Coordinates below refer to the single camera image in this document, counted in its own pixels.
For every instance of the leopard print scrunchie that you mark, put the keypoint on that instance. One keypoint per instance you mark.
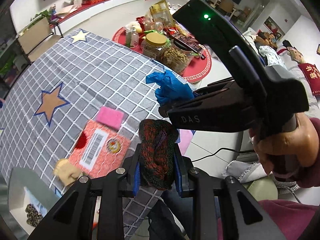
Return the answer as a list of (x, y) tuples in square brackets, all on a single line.
[(33, 216)]

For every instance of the peanut jar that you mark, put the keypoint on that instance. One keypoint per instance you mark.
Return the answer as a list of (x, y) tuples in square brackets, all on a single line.
[(177, 57)]

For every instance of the yellow lid snack jar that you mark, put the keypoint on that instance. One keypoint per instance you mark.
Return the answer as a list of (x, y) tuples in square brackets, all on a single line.
[(154, 45)]

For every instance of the white grey storage box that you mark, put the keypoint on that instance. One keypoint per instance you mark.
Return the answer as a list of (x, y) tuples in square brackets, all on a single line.
[(25, 187)]

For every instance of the red round tray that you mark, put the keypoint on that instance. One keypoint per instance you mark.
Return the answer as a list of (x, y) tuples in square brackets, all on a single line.
[(197, 70)]

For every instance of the gold snack bag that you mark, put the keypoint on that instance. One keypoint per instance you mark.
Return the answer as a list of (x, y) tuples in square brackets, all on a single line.
[(160, 13)]

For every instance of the beige cloth pouch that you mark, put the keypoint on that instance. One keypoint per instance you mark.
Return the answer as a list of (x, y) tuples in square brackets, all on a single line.
[(66, 172)]

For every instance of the person right hand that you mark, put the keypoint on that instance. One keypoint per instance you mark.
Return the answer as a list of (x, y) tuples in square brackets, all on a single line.
[(303, 142)]

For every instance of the beige folding chair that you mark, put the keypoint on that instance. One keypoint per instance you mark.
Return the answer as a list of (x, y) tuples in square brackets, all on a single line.
[(37, 37)]

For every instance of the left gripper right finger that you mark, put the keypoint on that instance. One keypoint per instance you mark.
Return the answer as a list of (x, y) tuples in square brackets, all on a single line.
[(221, 205)]

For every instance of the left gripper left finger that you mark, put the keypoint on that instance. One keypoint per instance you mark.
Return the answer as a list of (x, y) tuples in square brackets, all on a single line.
[(72, 216)]

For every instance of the red low shelf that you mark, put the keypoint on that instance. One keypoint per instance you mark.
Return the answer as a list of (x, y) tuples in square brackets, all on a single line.
[(87, 11)]

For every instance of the dark knitted sock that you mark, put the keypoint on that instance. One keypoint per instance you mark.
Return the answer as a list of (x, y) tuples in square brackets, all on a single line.
[(158, 138)]

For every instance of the grey checked star tablecloth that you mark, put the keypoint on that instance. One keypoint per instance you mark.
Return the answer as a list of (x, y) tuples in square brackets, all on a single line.
[(50, 104)]

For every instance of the person dark trouser legs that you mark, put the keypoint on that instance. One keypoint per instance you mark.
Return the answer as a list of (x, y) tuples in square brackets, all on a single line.
[(171, 217)]

